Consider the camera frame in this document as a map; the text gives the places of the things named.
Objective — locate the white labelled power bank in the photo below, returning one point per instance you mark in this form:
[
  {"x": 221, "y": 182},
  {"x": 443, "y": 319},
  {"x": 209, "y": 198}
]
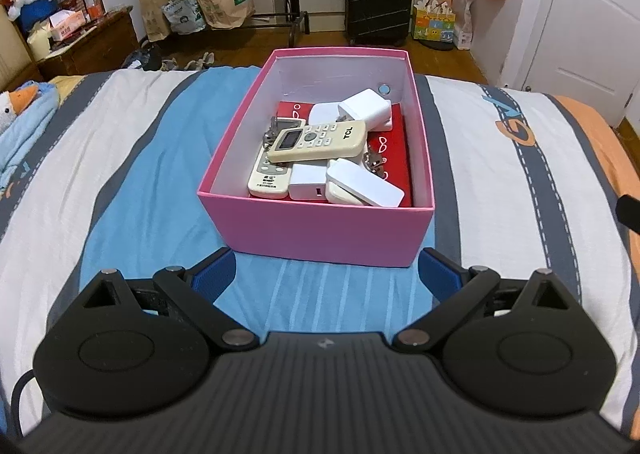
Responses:
[{"x": 370, "y": 186}]

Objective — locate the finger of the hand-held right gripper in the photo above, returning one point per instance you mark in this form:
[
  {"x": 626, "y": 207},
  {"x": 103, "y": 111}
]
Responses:
[{"x": 631, "y": 214}]

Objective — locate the red printed flat case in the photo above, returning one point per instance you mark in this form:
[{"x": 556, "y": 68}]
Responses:
[{"x": 397, "y": 154}]

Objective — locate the striped bed sheet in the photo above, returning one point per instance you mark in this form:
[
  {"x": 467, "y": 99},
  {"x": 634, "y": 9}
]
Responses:
[{"x": 125, "y": 174}]

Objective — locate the orange white tissue box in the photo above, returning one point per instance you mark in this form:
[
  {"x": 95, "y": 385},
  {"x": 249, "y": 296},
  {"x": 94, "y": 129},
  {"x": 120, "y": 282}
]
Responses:
[{"x": 67, "y": 26}]

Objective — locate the light blue towel blanket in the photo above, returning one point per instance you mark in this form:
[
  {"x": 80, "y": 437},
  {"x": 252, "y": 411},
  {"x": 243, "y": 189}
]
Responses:
[{"x": 27, "y": 149}]

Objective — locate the dark wooden nightstand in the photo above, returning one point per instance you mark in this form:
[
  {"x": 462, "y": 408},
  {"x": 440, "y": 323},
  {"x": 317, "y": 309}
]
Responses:
[{"x": 90, "y": 46}]

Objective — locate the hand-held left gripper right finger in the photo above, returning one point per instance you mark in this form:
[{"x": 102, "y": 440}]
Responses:
[{"x": 440, "y": 274}]

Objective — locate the grey white slipper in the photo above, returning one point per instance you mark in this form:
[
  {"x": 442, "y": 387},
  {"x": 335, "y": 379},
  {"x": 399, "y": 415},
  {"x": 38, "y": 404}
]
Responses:
[
  {"x": 207, "y": 59},
  {"x": 192, "y": 63}
]

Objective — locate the bunch of metal keys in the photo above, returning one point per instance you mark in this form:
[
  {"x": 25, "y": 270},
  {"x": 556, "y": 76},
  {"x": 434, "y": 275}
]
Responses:
[{"x": 376, "y": 165}]

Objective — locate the white door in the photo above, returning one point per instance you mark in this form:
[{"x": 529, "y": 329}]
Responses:
[{"x": 585, "y": 24}]

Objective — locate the dark bag on floor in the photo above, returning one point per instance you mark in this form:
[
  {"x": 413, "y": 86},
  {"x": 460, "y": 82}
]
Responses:
[{"x": 142, "y": 56}]

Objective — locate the pink cardboard box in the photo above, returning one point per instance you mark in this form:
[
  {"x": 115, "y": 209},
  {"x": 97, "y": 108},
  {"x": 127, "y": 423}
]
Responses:
[{"x": 310, "y": 234}]

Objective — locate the white duck plush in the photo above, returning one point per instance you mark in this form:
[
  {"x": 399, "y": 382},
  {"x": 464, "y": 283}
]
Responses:
[{"x": 15, "y": 106}]

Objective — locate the white remote with grey screen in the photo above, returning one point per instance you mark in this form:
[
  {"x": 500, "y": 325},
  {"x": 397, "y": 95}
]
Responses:
[{"x": 270, "y": 179}]

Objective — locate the white plug charger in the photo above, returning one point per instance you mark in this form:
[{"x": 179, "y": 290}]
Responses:
[{"x": 325, "y": 114}]

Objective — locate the patterned grey pouch bag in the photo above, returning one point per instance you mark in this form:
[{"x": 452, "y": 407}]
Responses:
[{"x": 184, "y": 16}]

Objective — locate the long white power adapter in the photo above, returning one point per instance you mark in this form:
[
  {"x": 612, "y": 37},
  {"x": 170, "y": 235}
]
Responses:
[{"x": 325, "y": 139}]

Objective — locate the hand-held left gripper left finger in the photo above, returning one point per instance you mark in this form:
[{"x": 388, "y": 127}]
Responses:
[{"x": 215, "y": 274}]

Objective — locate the white charger with port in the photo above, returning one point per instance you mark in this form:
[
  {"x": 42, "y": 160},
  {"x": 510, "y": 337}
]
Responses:
[{"x": 307, "y": 181}]

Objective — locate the small bunch of keys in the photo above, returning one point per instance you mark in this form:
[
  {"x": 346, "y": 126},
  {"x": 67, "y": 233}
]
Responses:
[{"x": 271, "y": 130}]

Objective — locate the white square charger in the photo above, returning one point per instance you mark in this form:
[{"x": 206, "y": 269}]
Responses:
[{"x": 365, "y": 106}]

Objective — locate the white plastic bag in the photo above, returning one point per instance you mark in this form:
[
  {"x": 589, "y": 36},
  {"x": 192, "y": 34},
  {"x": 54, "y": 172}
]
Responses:
[{"x": 465, "y": 21}]

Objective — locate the colourful gift bag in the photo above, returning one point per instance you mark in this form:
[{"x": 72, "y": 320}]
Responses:
[{"x": 434, "y": 21}]

